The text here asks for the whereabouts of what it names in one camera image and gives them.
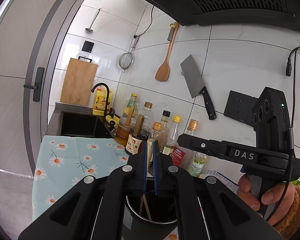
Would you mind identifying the wooden chopstick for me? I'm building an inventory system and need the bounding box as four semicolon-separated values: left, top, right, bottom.
139;195;143;215
142;194;152;221

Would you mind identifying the brown fuzzy sleeve forearm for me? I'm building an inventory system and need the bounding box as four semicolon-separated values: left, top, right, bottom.
275;186;300;239

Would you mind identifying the kitchen cleaver knife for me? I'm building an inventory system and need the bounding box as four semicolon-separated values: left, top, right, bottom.
180;54;217;120

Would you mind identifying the black kitchen sink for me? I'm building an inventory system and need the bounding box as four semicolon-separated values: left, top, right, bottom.
61;112;112;139

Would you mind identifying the person's right hand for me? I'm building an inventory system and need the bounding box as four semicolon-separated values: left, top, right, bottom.
237;175;294;225

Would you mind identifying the black cap sauce bottle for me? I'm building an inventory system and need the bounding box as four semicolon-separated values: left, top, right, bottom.
158;110;171;152

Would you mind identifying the yellow cap vinegar bottle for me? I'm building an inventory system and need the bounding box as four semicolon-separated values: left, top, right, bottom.
162;115;181;155

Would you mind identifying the dark soy sauce bottle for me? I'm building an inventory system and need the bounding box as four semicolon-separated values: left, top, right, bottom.
125;114;148;155

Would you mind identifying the red label oil bottle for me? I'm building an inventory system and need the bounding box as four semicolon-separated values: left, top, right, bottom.
171;119;198;170

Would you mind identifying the clear red print bag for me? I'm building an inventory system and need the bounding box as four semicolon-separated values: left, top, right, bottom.
206;170;238;193

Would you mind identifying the green label oil bottle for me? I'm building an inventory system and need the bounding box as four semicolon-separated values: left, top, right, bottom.
187;152;208;177

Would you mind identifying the black faucet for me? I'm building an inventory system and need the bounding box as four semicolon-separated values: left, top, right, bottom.
90;82;111;117

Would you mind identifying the yellow dish soap bottle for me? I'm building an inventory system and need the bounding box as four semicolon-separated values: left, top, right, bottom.
92;86;114;117

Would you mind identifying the wooden spatula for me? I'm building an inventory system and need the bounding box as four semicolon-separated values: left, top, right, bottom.
155;22;179;82

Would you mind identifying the black cylindrical utensil holder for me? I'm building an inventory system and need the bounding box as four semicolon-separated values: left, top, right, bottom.
121;192;177;239

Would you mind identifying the daisy print tablecloth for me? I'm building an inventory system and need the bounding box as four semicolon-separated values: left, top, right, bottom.
31;134;180;240

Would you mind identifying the metal mesh strainer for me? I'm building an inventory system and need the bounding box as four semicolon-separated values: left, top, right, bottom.
119;35;139;71

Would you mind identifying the wooden cutting board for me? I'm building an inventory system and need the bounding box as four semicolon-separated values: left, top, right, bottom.
60;58;98;106

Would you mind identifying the metal ladle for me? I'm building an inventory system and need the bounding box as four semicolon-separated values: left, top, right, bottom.
85;7;102;32

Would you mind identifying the grey door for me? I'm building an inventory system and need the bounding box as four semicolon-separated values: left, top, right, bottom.
0;0;84;176

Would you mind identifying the black power cable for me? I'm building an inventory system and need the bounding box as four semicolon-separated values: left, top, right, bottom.
285;45;300;156

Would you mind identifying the black wall outlet panel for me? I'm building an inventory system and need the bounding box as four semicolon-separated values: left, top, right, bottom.
223;90;257;126

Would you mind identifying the black wall switch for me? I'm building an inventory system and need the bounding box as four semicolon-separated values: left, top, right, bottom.
82;41;94;53

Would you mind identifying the black door handle lock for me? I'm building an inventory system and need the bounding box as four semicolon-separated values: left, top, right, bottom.
24;67;45;102

